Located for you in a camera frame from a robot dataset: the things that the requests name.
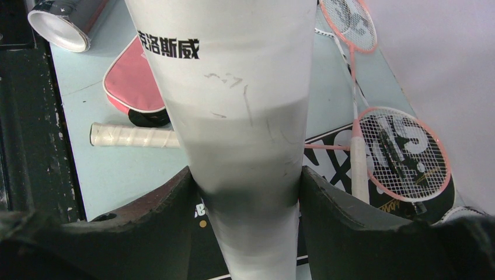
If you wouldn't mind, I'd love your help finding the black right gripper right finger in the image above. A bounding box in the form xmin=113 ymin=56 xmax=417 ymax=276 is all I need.
xmin=299 ymin=166 xmax=494 ymax=279

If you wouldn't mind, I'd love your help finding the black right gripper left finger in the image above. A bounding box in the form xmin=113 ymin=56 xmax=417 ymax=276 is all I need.
xmin=1 ymin=167 xmax=196 ymax=279

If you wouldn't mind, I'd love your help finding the white shuttlecock tube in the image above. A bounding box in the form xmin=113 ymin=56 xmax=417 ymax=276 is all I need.
xmin=126 ymin=1 xmax=316 ymax=279

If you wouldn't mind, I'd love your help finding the black shuttlecock tube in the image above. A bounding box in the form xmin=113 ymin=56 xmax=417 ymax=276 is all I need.
xmin=27 ymin=0 xmax=115 ymax=53

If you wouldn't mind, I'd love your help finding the pink racket on black bag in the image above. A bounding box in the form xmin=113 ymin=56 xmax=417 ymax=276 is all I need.
xmin=305 ymin=106 xmax=452 ymax=204

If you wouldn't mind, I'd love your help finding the white black racket far right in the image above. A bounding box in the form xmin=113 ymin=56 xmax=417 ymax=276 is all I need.
xmin=434 ymin=206 xmax=489 ymax=225

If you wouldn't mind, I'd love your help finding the pink racket cover bag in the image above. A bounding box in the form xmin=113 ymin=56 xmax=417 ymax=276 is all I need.
xmin=103 ymin=36 xmax=166 ymax=114

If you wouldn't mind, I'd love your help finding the pink racket far left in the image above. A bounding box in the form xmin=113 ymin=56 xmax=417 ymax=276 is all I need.
xmin=318 ymin=0 xmax=379 ymax=117

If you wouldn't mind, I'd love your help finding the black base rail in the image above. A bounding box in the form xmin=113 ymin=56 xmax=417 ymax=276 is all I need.
xmin=1 ymin=1 xmax=86 ymax=223

